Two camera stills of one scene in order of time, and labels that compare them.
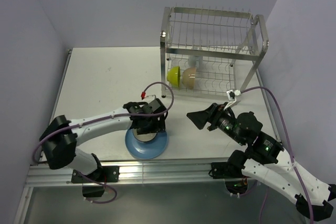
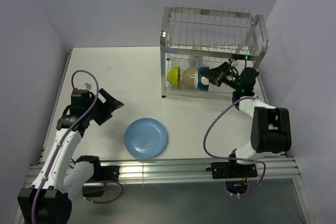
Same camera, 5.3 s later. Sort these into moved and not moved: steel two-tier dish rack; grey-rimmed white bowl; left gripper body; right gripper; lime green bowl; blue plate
Moved: grey-rimmed white bowl; right gripper; left gripper body
Not moved: steel two-tier dish rack; blue plate; lime green bowl
